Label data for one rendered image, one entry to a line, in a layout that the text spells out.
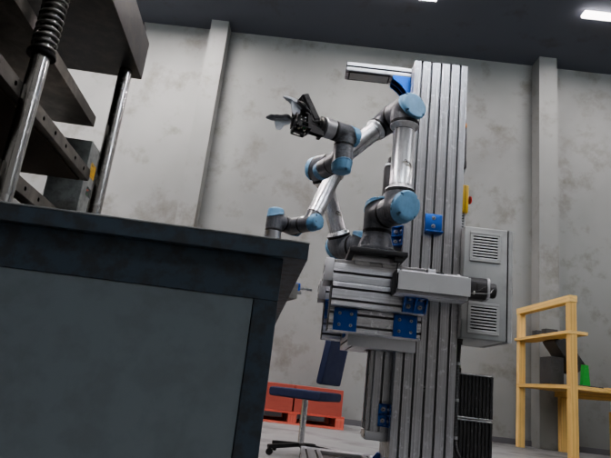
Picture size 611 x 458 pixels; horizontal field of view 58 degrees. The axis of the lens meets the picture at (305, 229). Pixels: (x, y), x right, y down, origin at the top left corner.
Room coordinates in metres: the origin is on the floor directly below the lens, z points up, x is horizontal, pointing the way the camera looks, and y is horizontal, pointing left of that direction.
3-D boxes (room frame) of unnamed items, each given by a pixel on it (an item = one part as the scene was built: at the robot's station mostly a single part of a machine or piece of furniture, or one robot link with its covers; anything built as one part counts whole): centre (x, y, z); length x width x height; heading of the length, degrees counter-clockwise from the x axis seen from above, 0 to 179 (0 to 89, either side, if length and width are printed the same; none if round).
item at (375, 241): (2.15, -0.29, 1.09); 0.15 x 0.15 x 0.10
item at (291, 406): (7.70, -0.07, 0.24); 1.40 x 0.99 x 0.48; 90
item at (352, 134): (1.91, -0.11, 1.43); 0.11 x 0.08 x 0.09; 115
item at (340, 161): (1.93, -0.10, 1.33); 0.11 x 0.08 x 0.11; 25
